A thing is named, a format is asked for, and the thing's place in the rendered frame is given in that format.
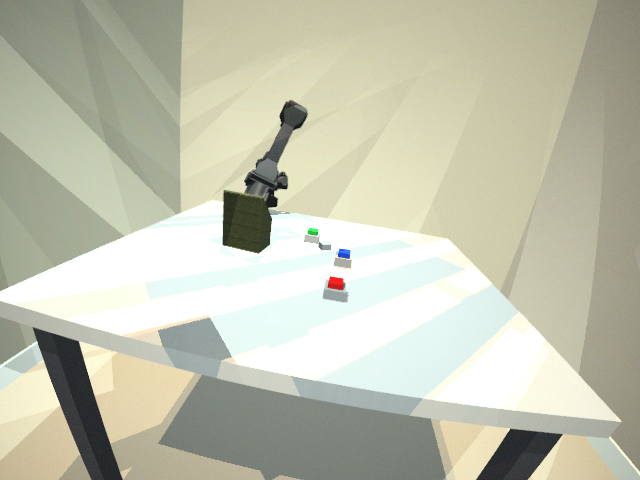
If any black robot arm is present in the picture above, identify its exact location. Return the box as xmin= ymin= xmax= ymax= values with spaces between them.
xmin=244 ymin=100 xmax=308 ymax=204

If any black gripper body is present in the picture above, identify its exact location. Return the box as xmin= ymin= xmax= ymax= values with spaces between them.
xmin=266 ymin=191 xmax=277 ymax=208

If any green button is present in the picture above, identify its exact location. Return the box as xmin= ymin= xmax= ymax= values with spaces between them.
xmin=304 ymin=228 xmax=321 ymax=244

